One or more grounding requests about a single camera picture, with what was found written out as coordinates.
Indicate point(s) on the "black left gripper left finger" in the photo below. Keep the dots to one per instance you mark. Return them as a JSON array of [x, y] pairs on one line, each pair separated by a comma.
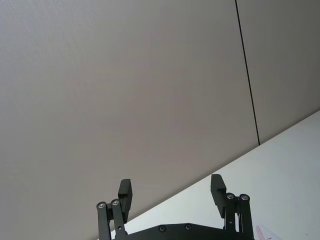
[[125, 197]]

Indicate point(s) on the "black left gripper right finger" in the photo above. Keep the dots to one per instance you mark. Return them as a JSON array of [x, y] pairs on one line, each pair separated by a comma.
[[218, 195]]

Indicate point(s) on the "white table cloth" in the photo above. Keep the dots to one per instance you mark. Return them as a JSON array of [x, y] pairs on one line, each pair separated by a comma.
[[275, 175]]

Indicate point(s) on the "white paper with red print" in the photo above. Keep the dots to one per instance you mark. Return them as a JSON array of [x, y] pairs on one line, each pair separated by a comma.
[[265, 232]]

